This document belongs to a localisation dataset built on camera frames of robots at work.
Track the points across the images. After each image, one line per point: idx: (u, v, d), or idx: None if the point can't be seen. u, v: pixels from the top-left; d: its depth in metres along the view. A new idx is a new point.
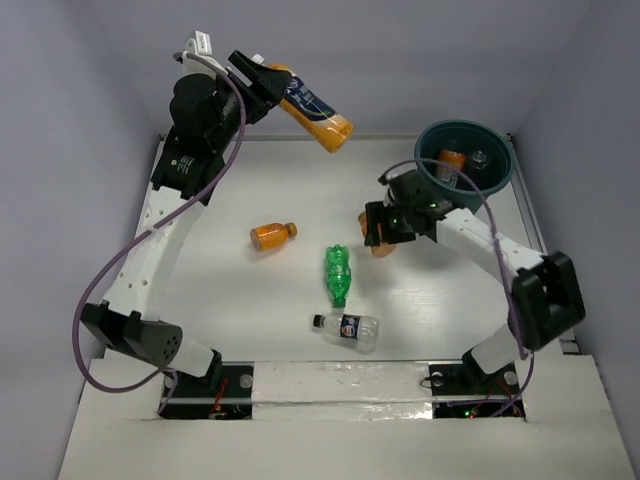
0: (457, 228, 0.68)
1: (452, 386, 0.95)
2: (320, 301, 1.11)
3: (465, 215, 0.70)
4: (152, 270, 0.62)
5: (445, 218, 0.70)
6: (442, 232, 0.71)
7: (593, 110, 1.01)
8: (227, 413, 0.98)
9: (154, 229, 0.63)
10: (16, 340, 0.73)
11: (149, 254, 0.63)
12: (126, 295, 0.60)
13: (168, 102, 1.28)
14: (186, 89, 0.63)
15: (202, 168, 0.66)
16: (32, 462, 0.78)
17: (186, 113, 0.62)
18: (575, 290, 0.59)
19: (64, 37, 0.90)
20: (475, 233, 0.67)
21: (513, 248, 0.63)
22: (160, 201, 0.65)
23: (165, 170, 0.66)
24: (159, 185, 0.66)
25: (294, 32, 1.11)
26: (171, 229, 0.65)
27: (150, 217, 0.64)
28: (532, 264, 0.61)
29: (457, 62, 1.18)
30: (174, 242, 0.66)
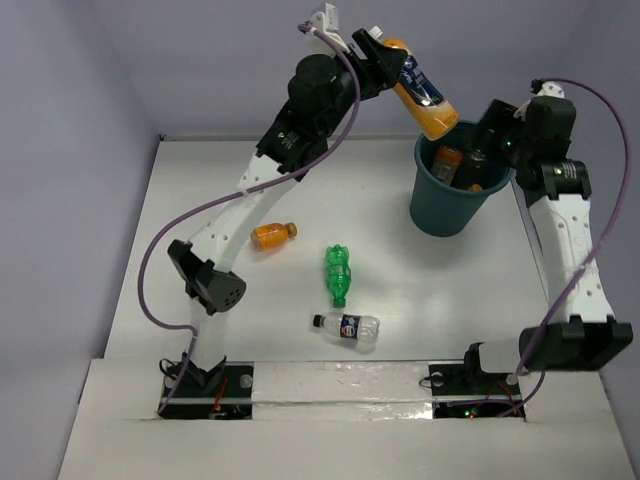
0: (557, 222, 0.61)
1: (451, 387, 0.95)
2: (320, 301, 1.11)
3: (580, 207, 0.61)
4: (234, 228, 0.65)
5: (558, 200, 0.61)
6: (539, 210, 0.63)
7: (593, 113, 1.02)
8: (228, 413, 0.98)
9: (247, 193, 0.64)
10: (16, 341, 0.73)
11: (235, 214, 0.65)
12: (207, 245, 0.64)
13: (168, 101, 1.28)
14: (310, 68, 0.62)
15: (305, 149, 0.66)
16: (32, 462, 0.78)
17: (302, 95, 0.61)
18: (611, 356, 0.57)
19: (65, 37, 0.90)
20: (572, 238, 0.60)
21: (589, 288, 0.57)
22: (258, 167, 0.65)
23: (271, 140, 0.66)
24: (262, 152, 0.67)
25: (295, 32, 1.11)
26: (261, 196, 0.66)
27: (245, 180, 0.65)
28: (592, 319, 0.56)
29: (457, 63, 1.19)
30: (260, 208, 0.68)
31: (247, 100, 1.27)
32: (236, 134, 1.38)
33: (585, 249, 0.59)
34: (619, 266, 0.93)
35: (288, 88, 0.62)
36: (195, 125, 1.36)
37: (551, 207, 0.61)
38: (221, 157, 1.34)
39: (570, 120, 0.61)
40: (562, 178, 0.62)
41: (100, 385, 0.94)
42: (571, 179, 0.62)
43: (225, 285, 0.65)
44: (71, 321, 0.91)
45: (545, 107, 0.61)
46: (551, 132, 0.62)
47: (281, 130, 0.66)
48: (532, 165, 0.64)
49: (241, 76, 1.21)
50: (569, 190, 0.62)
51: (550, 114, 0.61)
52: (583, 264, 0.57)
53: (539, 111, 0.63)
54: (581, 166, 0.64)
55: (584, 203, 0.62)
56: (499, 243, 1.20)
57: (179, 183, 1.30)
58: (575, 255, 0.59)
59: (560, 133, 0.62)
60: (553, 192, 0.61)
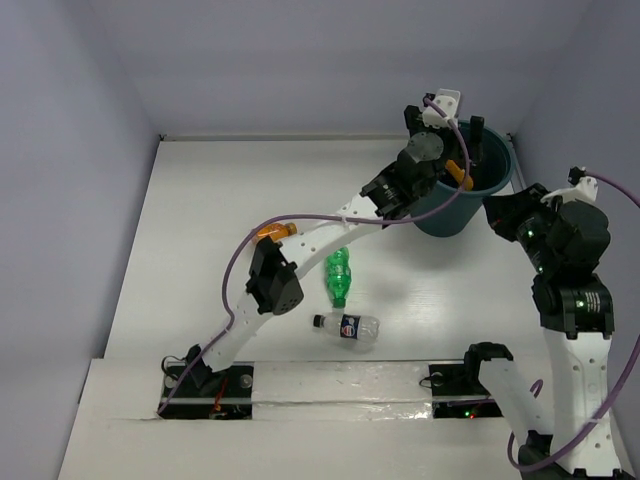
0: (572, 364, 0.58)
1: (451, 387, 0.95)
2: (320, 301, 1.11)
3: (599, 349, 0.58)
4: (323, 242, 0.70)
5: (578, 339, 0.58)
6: (557, 341, 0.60)
7: (591, 114, 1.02)
8: (227, 413, 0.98)
9: (346, 218, 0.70)
10: (16, 340, 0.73)
11: (329, 230, 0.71)
12: (296, 251, 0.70)
13: (168, 101, 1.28)
14: (425, 140, 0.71)
15: (400, 205, 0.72)
16: (32, 463, 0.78)
17: (414, 160, 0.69)
18: None
19: (65, 37, 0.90)
20: (586, 385, 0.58)
21: (598, 439, 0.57)
22: (358, 203, 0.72)
23: (376, 186, 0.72)
24: (365, 194, 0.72)
25: (295, 34, 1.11)
26: (355, 227, 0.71)
27: (345, 209, 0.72)
28: (597, 473, 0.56)
29: (456, 63, 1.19)
30: (352, 236, 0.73)
31: (247, 101, 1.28)
32: (236, 134, 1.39)
33: (598, 399, 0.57)
34: (618, 267, 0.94)
35: (403, 151, 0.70)
36: (195, 125, 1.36)
37: (568, 348, 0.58)
38: (222, 157, 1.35)
39: (600, 249, 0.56)
40: (585, 310, 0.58)
41: (100, 385, 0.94)
42: (593, 309, 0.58)
43: (295, 292, 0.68)
44: (71, 321, 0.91)
45: (574, 228, 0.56)
46: (577, 257, 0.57)
47: (385, 183, 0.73)
48: (551, 287, 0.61)
49: (241, 76, 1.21)
50: (589, 321, 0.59)
51: (579, 239, 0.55)
52: (596, 418, 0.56)
53: (566, 229, 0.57)
54: (606, 292, 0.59)
55: (605, 341, 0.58)
56: (499, 244, 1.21)
57: (179, 183, 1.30)
58: (586, 406, 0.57)
59: (586, 257, 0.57)
60: (572, 330, 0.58)
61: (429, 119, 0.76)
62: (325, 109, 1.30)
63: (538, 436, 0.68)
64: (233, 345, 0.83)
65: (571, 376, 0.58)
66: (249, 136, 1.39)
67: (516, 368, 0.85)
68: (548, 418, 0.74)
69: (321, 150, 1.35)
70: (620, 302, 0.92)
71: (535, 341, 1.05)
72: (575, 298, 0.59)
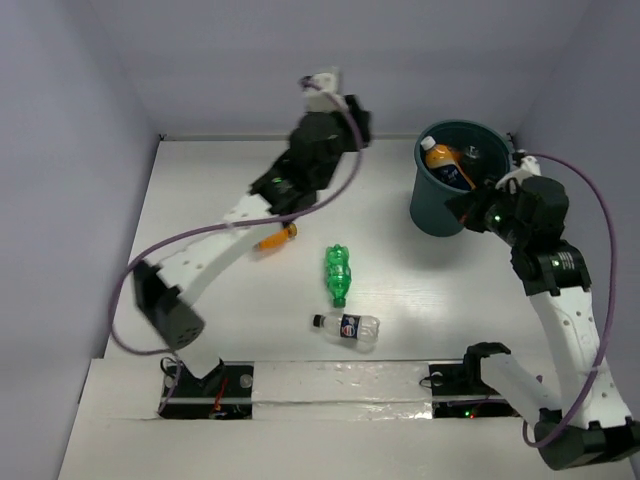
0: (562, 319, 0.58)
1: (452, 387, 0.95)
2: (320, 301, 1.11)
3: (582, 301, 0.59)
4: (210, 256, 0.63)
5: (559, 296, 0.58)
6: (541, 303, 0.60)
7: (591, 114, 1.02)
8: (227, 413, 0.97)
9: (231, 224, 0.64)
10: (16, 341, 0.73)
11: (215, 242, 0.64)
12: (178, 271, 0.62)
13: (168, 101, 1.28)
14: (311, 122, 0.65)
15: (295, 197, 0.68)
16: (32, 463, 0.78)
17: (303, 145, 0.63)
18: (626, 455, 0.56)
19: (64, 36, 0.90)
20: (579, 337, 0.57)
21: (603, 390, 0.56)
22: (248, 204, 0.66)
23: (266, 181, 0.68)
24: (254, 192, 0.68)
25: (294, 33, 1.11)
26: (246, 232, 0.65)
27: (232, 214, 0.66)
28: (611, 424, 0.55)
29: (456, 63, 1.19)
30: (242, 243, 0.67)
31: (247, 100, 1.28)
32: (236, 134, 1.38)
33: (594, 348, 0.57)
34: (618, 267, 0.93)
35: (290, 138, 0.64)
36: (195, 124, 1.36)
37: (554, 304, 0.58)
38: (221, 157, 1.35)
39: (565, 209, 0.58)
40: (561, 270, 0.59)
41: (100, 385, 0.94)
42: (568, 270, 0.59)
43: (181, 318, 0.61)
44: (71, 321, 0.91)
45: (538, 196, 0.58)
46: (544, 221, 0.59)
47: (275, 175, 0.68)
48: (528, 257, 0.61)
49: (241, 76, 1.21)
50: (568, 280, 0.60)
51: (541, 205, 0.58)
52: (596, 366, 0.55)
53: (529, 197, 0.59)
54: (578, 254, 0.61)
55: (586, 294, 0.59)
56: (499, 244, 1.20)
57: (180, 183, 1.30)
58: (585, 356, 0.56)
59: (552, 221, 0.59)
60: (553, 287, 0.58)
61: (317, 102, 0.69)
62: None
63: (550, 412, 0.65)
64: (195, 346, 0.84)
65: (562, 332, 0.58)
66: (249, 136, 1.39)
67: (516, 360, 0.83)
68: (558, 397, 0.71)
69: None
70: (619, 302, 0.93)
71: (535, 340, 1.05)
72: (550, 260, 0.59)
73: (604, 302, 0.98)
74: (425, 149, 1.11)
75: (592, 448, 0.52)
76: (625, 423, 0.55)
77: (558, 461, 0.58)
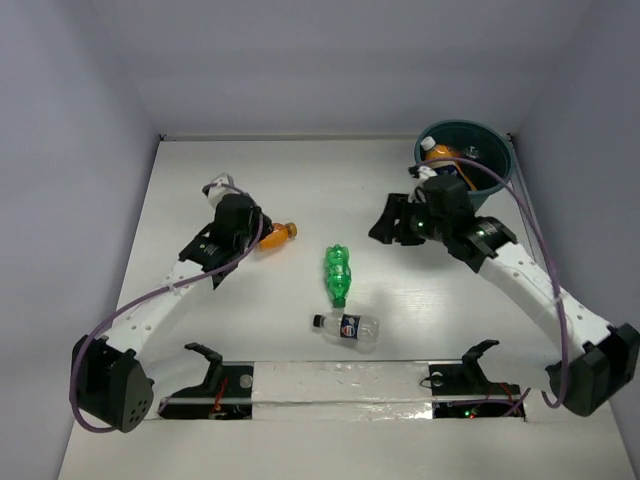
0: (512, 272, 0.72)
1: (451, 386, 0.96)
2: (320, 301, 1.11)
3: (519, 254, 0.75)
4: (157, 318, 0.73)
5: (499, 257, 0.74)
6: (492, 271, 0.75)
7: (590, 114, 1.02)
8: (227, 414, 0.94)
9: (173, 285, 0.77)
10: (16, 340, 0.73)
11: (160, 305, 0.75)
12: (129, 337, 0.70)
13: (168, 101, 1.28)
14: (231, 199, 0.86)
15: (222, 256, 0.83)
16: (32, 463, 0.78)
17: (230, 211, 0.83)
18: (629, 367, 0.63)
19: (64, 37, 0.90)
20: (532, 278, 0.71)
21: (577, 312, 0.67)
22: (181, 268, 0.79)
23: (193, 249, 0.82)
24: (184, 258, 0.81)
25: (294, 34, 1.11)
26: (186, 290, 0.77)
27: (171, 278, 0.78)
28: (598, 338, 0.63)
29: (456, 64, 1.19)
30: (182, 302, 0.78)
31: (247, 101, 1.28)
32: (235, 135, 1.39)
33: (547, 283, 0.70)
34: (617, 268, 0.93)
35: (216, 210, 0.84)
36: (194, 124, 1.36)
37: (502, 264, 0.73)
38: (220, 158, 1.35)
39: (462, 192, 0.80)
40: (486, 239, 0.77)
41: None
42: (492, 235, 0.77)
43: (138, 387, 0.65)
44: (71, 321, 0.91)
45: (442, 191, 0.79)
46: (457, 206, 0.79)
47: (202, 244, 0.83)
48: (459, 237, 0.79)
49: (240, 76, 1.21)
50: (499, 243, 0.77)
51: (446, 196, 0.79)
52: (557, 295, 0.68)
53: (437, 195, 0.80)
54: (493, 222, 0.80)
55: (517, 247, 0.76)
56: None
57: (179, 184, 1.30)
58: (546, 291, 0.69)
59: (461, 204, 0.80)
60: (489, 251, 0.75)
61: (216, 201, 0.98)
62: (324, 109, 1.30)
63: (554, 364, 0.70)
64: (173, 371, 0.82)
65: (518, 281, 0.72)
66: (249, 136, 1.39)
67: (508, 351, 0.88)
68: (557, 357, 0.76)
69: (321, 150, 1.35)
70: (618, 302, 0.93)
71: (535, 340, 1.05)
72: (475, 235, 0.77)
73: (604, 302, 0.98)
74: (425, 149, 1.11)
75: (598, 365, 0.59)
76: (609, 333, 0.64)
77: (587, 405, 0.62)
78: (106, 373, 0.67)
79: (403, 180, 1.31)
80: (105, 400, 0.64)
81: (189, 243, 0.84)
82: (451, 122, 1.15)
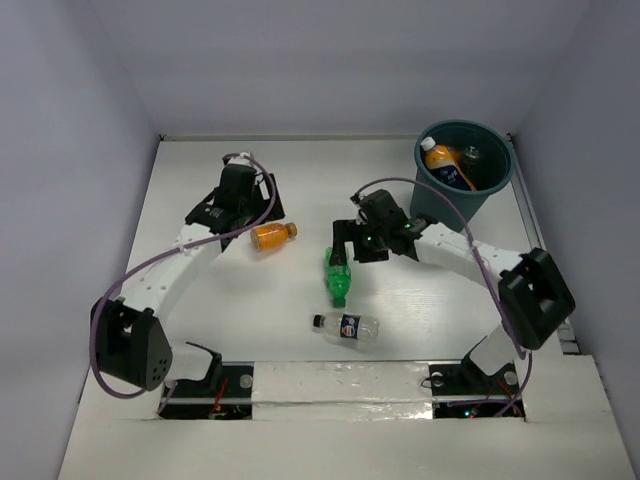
0: (436, 243, 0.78)
1: (451, 386, 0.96)
2: (320, 301, 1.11)
3: (439, 230, 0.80)
4: (171, 278, 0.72)
5: (422, 236, 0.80)
6: (424, 252, 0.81)
7: (590, 114, 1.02)
8: (228, 414, 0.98)
9: (183, 247, 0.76)
10: (16, 340, 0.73)
11: (173, 266, 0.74)
12: (145, 296, 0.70)
13: (167, 100, 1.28)
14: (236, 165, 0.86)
15: (229, 218, 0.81)
16: (31, 462, 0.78)
17: (235, 175, 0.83)
18: (558, 286, 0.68)
19: (65, 38, 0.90)
20: (453, 243, 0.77)
21: (491, 253, 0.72)
22: (189, 231, 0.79)
23: (198, 213, 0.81)
24: (191, 222, 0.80)
25: (294, 34, 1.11)
26: (197, 252, 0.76)
27: (180, 241, 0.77)
28: (512, 264, 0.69)
29: (456, 64, 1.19)
30: (194, 265, 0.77)
31: (247, 101, 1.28)
32: (235, 134, 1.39)
33: (463, 240, 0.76)
34: (617, 267, 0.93)
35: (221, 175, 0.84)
36: (194, 124, 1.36)
37: (429, 244, 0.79)
38: (221, 158, 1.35)
39: (388, 197, 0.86)
40: (416, 231, 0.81)
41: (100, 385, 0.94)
42: (420, 227, 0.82)
43: (160, 347, 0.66)
44: (71, 320, 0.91)
45: (370, 201, 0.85)
46: (386, 209, 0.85)
47: (207, 207, 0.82)
48: (394, 236, 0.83)
49: (240, 76, 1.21)
50: (425, 228, 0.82)
51: (375, 204, 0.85)
52: (470, 244, 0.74)
53: (367, 205, 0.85)
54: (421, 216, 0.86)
55: (439, 226, 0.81)
56: (499, 244, 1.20)
57: (180, 184, 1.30)
58: (461, 246, 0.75)
59: (390, 207, 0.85)
60: (416, 235, 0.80)
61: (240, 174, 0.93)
62: (324, 108, 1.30)
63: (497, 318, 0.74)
64: None
65: (443, 250, 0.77)
66: (249, 136, 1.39)
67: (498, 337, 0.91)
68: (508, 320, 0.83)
69: (321, 150, 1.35)
70: (618, 302, 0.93)
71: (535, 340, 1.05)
72: (407, 229, 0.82)
73: (605, 302, 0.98)
74: (425, 149, 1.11)
75: (516, 287, 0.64)
76: (521, 259, 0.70)
77: (531, 335, 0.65)
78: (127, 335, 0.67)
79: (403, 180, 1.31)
80: (127, 361, 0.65)
81: (194, 207, 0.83)
82: (451, 122, 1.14)
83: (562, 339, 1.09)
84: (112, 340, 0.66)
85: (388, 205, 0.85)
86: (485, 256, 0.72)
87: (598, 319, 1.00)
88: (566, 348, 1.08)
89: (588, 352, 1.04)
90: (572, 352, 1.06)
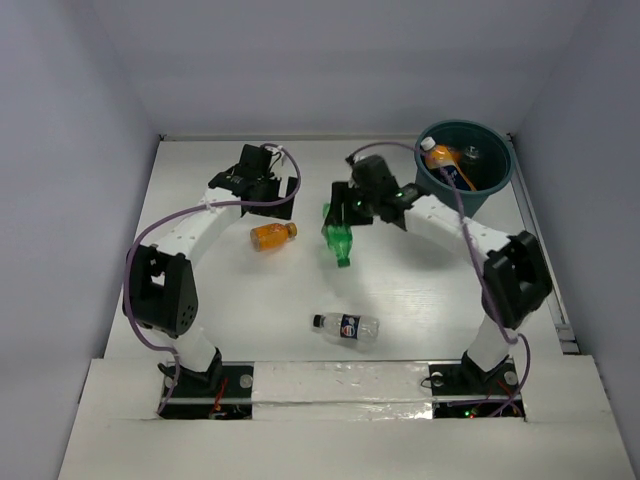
0: (426, 216, 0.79)
1: (451, 386, 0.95)
2: (321, 300, 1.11)
3: (429, 202, 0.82)
4: (200, 230, 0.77)
5: (413, 207, 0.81)
6: (411, 221, 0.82)
7: (590, 115, 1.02)
8: (227, 413, 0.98)
9: (209, 205, 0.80)
10: (16, 340, 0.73)
11: (200, 221, 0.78)
12: (177, 243, 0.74)
13: (167, 100, 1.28)
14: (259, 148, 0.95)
15: (248, 184, 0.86)
16: (31, 462, 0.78)
17: (256, 150, 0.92)
18: (539, 268, 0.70)
19: (65, 37, 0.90)
20: (441, 217, 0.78)
21: (481, 232, 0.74)
22: (214, 194, 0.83)
23: (220, 180, 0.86)
24: (213, 186, 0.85)
25: (294, 33, 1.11)
26: (221, 211, 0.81)
27: (205, 200, 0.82)
28: (499, 245, 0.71)
29: (456, 64, 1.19)
30: (216, 225, 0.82)
31: (247, 100, 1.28)
32: (235, 134, 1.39)
33: (454, 215, 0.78)
34: (617, 267, 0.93)
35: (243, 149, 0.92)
36: (194, 124, 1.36)
37: (418, 215, 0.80)
38: (222, 157, 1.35)
39: (384, 165, 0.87)
40: (406, 200, 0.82)
41: (100, 385, 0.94)
42: (412, 197, 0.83)
43: (189, 290, 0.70)
44: (71, 320, 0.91)
45: (364, 165, 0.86)
46: (380, 175, 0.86)
47: (228, 174, 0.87)
48: (384, 203, 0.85)
49: (240, 75, 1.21)
50: (415, 198, 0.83)
51: (369, 168, 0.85)
52: (461, 221, 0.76)
53: (361, 170, 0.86)
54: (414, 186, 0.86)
55: (429, 198, 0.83)
56: None
57: (180, 184, 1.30)
58: (450, 221, 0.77)
59: (385, 175, 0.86)
60: (405, 204, 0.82)
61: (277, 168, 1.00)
62: (324, 108, 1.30)
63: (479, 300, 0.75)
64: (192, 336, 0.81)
65: (433, 222, 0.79)
66: (249, 136, 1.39)
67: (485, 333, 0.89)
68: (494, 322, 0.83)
69: (321, 150, 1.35)
70: (618, 301, 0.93)
71: (535, 340, 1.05)
72: (397, 197, 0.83)
73: (605, 302, 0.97)
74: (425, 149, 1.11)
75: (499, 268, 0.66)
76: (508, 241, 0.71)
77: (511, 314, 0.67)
78: (157, 285, 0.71)
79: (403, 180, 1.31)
80: (159, 304, 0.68)
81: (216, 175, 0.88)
82: (450, 122, 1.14)
83: (563, 339, 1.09)
84: (143, 286, 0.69)
85: (382, 172, 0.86)
86: (472, 234, 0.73)
87: (598, 319, 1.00)
88: (566, 347, 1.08)
89: (588, 351, 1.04)
90: (572, 352, 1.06)
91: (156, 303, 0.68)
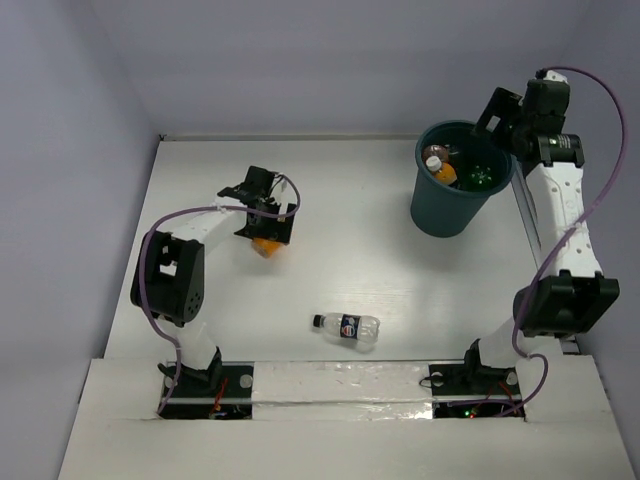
0: (551, 187, 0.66)
1: (451, 387, 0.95)
2: (321, 300, 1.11)
3: (572, 175, 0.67)
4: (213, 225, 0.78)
5: (552, 167, 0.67)
6: (535, 180, 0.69)
7: (592, 115, 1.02)
8: (227, 413, 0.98)
9: (220, 206, 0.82)
10: (15, 340, 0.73)
11: (211, 218, 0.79)
12: (190, 232, 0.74)
13: (167, 100, 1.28)
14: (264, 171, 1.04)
15: (251, 198, 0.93)
16: (31, 462, 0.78)
17: (260, 172, 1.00)
18: (597, 315, 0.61)
19: (65, 38, 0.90)
20: (564, 201, 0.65)
21: (578, 246, 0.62)
22: (224, 199, 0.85)
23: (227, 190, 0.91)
24: (223, 194, 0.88)
25: (294, 34, 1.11)
26: (233, 213, 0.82)
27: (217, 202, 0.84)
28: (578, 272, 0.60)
29: (456, 64, 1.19)
30: (226, 228, 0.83)
31: (246, 100, 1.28)
32: (235, 134, 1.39)
33: (576, 212, 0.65)
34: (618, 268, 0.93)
35: (249, 169, 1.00)
36: (194, 124, 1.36)
37: (546, 175, 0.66)
38: (221, 157, 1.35)
39: (564, 96, 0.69)
40: (557, 150, 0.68)
41: (100, 385, 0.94)
42: (566, 148, 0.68)
43: (198, 281, 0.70)
44: (71, 321, 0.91)
45: (541, 84, 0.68)
46: (546, 109, 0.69)
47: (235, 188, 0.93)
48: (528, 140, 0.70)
49: (240, 76, 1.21)
50: (561, 159, 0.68)
51: (545, 89, 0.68)
52: (574, 224, 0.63)
53: (534, 89, 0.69)
54: (576, 140, 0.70)
55: (577, 171, 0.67)
56: (500, 243, 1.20)
57: (180, 183, 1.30)
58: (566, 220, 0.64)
59: (556, 108, 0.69)
60: (547, 160, 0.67)
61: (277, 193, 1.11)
62: (324, 108, 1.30)
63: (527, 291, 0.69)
64: (193, 336, 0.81)
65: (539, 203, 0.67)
66: (249, 136, 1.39)
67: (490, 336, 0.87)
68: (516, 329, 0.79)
69: (320, 151, 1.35)
70: (619, 302, 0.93)
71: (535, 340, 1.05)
72: (553, 143, 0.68)
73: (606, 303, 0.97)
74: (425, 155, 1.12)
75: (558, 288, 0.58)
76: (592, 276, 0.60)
77: (529, 319, 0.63)
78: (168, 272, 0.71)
79: (403, 180, 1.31)
80: (169, 289, 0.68)
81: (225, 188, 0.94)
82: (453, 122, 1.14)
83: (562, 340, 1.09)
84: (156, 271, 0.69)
85: (549, 108, 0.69)
86: (568, 242, 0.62)
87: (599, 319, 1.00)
88: (566, 348, 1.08)
89: (588, 352, 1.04)
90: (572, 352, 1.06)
91: (166, 288, 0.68)
